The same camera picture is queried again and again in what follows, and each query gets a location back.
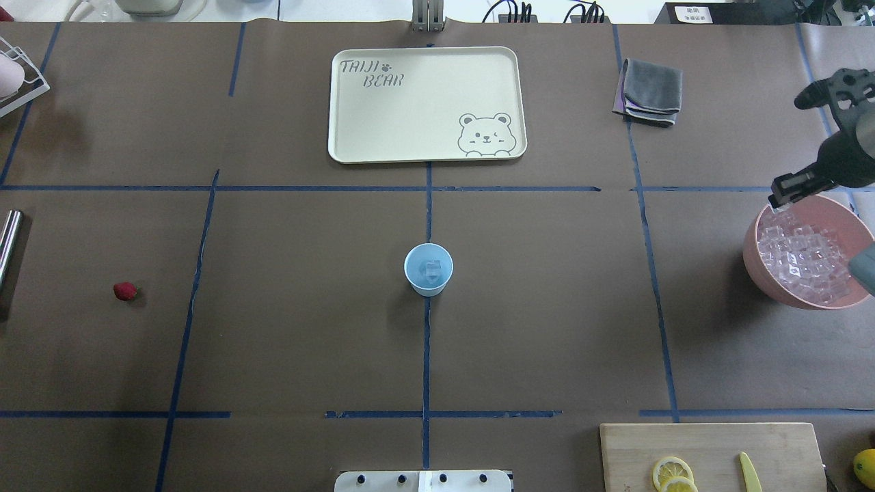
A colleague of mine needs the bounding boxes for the red strawberry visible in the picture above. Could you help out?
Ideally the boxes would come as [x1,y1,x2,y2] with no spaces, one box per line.
[113,282,138,302]

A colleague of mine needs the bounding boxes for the steel black muddler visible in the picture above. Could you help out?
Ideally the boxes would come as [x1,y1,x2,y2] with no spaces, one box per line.
[0,210,24,289]

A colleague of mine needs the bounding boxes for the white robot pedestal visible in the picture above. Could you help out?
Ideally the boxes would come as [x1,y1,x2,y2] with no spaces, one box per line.
[334,468,515,491]

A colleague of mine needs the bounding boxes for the clear ice cubes pile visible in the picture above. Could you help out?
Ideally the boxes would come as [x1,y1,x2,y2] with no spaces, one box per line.
[756,208,851,306]

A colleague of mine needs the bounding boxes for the folded grey cloth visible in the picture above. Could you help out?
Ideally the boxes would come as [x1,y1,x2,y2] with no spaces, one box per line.
[612,58,684,127]

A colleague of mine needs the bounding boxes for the lemon slices row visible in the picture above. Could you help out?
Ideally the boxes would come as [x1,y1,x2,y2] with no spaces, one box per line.
[651,456,698,491]

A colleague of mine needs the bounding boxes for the wooden cutting board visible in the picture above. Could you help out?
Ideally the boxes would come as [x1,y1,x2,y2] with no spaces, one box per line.
[600,422,827,491]

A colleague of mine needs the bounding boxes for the aluminium frame post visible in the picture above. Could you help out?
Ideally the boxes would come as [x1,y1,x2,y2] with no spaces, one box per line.
[412,0,446,32]

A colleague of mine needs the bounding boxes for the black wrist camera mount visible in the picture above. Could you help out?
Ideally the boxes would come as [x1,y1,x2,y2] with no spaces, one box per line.
[794,68,874,133]

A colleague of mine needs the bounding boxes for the pink cup on rack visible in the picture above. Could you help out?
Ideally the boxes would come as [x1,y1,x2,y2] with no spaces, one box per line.
[0,53,25,99]

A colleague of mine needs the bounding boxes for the yellow plastic knife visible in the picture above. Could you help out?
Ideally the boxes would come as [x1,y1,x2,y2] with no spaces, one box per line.
[738,452,763,492]

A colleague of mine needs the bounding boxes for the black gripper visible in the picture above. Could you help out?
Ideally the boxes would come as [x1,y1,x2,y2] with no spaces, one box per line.
[768,102,874,210]

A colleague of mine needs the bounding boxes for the pink bowl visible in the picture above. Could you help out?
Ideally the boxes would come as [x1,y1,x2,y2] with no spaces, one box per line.
[743,194,875,311]

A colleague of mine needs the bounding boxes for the yellow lemon far left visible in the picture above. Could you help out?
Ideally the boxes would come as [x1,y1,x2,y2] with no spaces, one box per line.
[851,448,875,490]

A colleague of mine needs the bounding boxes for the white cup rack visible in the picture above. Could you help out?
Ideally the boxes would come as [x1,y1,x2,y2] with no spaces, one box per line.
[1,37,51,118]

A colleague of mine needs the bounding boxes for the black power strip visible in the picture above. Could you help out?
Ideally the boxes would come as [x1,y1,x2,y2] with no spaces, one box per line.
[481,1,610,25]

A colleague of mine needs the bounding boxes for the cream bear tray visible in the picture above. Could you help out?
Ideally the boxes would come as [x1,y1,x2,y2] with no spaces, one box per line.
[327,46,528,164]

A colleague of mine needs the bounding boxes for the light blue cup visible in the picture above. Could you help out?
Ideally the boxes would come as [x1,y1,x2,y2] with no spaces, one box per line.
[403,243,454,298]

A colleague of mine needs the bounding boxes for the ice cube in cup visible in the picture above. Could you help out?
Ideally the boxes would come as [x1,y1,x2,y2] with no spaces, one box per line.
[422,260,443,284]

